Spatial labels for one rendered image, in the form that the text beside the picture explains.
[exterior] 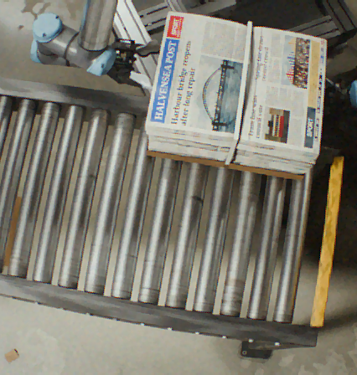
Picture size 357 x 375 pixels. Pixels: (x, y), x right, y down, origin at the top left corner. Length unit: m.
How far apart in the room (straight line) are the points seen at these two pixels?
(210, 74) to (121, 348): 1.20
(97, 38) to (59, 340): 1.22
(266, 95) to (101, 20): 0.40
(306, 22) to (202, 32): 1.07
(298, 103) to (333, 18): 1.11
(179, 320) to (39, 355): 0.94
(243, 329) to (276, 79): 0.58
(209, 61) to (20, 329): 1.32
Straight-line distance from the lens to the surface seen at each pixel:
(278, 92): 1.46
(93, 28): 1.50
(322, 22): 2.52
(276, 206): 1.62
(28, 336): 2.40
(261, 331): 1.58
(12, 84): 1.74
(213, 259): 1.58
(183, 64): 1.46
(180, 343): 2.36
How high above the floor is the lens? 2.36
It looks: 75 degrees down
